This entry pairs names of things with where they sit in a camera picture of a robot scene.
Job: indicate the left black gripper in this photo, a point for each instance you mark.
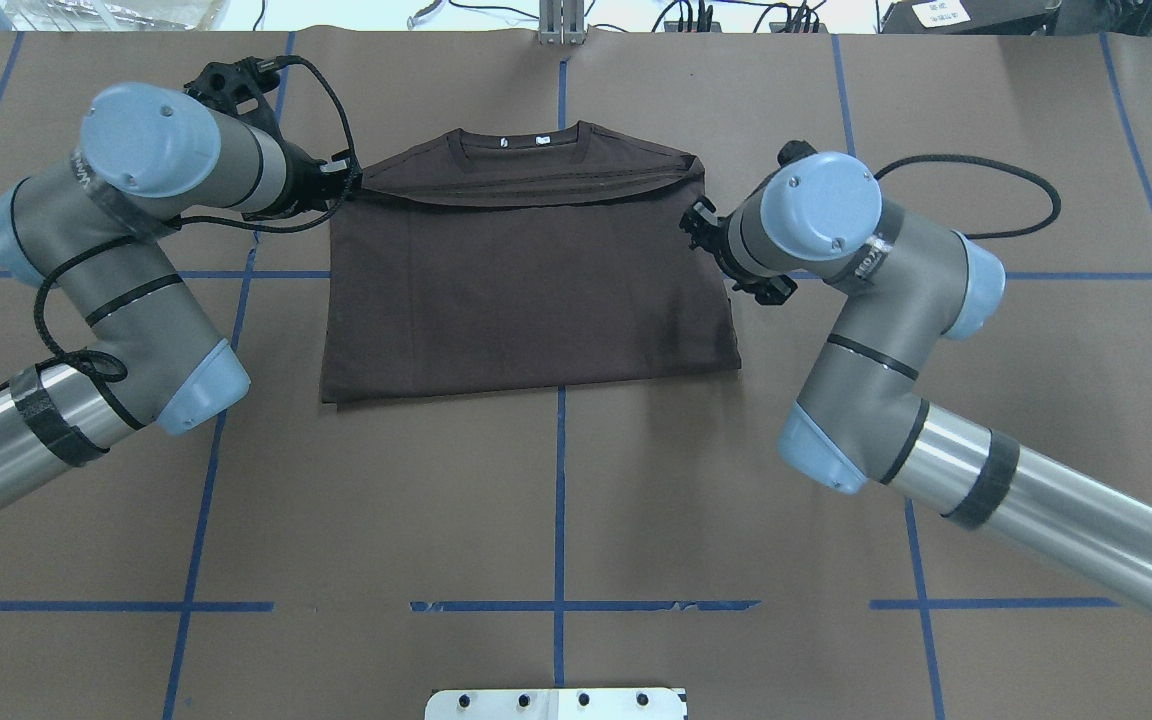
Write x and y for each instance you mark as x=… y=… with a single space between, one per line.
x=308 y=184

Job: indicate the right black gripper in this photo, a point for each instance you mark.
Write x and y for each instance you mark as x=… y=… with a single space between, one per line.
x=719 y=243

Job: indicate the dark brown t-shirt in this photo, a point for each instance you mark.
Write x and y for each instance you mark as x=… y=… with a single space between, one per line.
x=477 y=263

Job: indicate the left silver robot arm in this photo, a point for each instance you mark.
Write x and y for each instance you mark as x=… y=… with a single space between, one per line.
x=129 y=345

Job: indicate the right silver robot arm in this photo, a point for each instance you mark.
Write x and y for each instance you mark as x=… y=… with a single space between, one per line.
x=911 y=285

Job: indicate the clear plastic bag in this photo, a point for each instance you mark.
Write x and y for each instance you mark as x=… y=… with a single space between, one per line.
x=114 y=16

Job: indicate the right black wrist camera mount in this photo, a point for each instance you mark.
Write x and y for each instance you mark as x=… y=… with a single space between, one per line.
x=767 y=291

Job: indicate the aluminium frame post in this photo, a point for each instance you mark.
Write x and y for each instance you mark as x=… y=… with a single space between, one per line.
x=562 y=22

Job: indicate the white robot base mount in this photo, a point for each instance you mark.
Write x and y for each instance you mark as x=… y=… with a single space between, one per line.
x=559 y=703

